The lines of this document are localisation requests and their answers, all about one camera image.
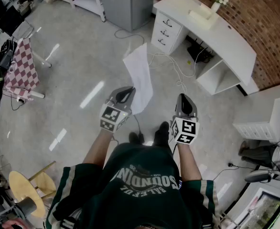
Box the black device under desk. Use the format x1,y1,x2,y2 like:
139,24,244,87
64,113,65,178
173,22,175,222
187,39,215,64

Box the white-legged table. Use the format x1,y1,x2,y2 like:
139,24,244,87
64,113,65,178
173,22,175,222
30,50,53,99

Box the person's left forearm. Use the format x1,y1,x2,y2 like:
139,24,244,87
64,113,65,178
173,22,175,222
82,129,116,168

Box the tall grey metal cabinet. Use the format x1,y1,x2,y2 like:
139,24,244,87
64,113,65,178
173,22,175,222
98,0,156,32

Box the white floor cable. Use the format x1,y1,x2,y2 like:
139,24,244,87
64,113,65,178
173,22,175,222
146,52,196,95

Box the person's leg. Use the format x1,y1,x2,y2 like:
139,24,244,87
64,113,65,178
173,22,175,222
128,132,144,145
153,121,171,148

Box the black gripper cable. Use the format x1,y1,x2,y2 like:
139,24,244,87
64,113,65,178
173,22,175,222
132,114,145,141

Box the person's green printed shirt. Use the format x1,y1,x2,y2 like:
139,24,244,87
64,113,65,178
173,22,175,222
45,142,219,229

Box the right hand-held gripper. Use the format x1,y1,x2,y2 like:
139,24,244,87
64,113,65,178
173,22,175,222
170,93,201,146

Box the round wooden stool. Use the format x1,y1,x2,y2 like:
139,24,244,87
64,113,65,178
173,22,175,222
8,160,57,219

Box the white vase with white flowers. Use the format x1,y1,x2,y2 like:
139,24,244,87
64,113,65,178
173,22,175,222
210,0,233,13

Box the person's left leg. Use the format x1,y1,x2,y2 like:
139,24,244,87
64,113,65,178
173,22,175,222
128,132,144,145

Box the grey floor cable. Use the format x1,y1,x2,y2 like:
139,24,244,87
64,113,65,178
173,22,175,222
114,29,146,45

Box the low white cabinet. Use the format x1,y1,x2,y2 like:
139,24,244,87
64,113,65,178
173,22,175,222
233,96,280,143

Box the white cloth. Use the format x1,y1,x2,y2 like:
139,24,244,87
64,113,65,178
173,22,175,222
122,42,154,115

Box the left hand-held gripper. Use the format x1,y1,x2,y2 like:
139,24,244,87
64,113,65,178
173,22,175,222
99,86,137,134

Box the black framed window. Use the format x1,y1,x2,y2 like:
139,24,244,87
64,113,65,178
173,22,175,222
226,187,280,229

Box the cream box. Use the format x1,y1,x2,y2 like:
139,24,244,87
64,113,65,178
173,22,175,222
189,3,218,31

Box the pink checkered cloth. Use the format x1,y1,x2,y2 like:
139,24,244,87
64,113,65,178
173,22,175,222
5,37,41,101

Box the person's right forearm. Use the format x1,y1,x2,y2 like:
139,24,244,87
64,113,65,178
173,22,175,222
175,143,203,182

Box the white open shelf unit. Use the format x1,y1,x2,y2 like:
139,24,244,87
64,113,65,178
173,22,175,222
38,0,107,22

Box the person's right leg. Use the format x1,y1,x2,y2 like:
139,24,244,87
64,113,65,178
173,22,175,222
153,121,171,148

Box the white desk with drawers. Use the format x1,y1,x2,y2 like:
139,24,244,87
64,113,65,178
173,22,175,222
151,0,260,96

